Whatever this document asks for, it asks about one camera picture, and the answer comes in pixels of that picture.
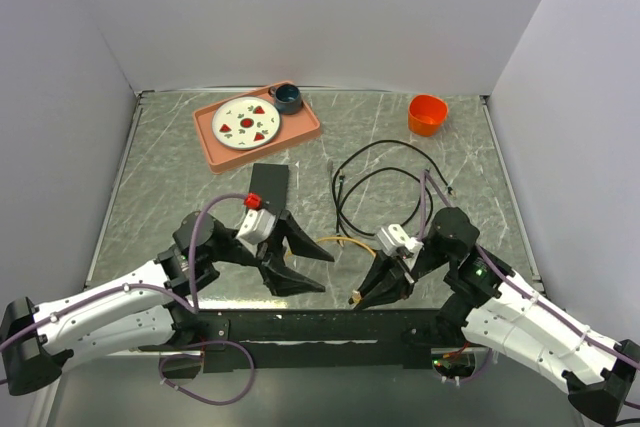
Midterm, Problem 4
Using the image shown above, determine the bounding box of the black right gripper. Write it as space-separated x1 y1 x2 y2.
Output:
347 241 453 311

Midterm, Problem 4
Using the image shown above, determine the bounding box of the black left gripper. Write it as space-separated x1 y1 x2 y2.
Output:
211 210 334 296

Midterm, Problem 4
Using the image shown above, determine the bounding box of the yellow ethernet cable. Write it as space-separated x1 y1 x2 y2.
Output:
315 236 379 304

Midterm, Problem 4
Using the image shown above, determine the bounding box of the black network switch box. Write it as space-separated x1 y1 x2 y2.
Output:
248 163 290 215

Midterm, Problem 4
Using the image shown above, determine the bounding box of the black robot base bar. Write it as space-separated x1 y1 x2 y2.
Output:
137 296 494 376

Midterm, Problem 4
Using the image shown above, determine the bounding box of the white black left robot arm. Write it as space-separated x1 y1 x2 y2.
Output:
1 209 334 396

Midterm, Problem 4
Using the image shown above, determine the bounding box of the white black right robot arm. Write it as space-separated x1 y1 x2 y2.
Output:
349 207 639 426

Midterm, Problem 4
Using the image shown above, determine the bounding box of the white plate with strawberries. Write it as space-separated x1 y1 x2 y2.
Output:
211 96 282 150

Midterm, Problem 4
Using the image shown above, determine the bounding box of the orange plastic cup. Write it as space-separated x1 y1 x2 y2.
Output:
408 94 449 137

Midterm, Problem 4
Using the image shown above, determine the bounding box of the dark blue mug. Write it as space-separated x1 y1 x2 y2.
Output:
269 83 303 115

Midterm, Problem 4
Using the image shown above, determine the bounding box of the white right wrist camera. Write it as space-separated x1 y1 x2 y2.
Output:
375 224 423 258

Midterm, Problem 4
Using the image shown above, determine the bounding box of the long black ethernet cable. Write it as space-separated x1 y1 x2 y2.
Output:
331 140 436 239

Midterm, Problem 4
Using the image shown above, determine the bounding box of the short black ethernet cable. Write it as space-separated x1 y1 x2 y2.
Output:
424 169 456 197

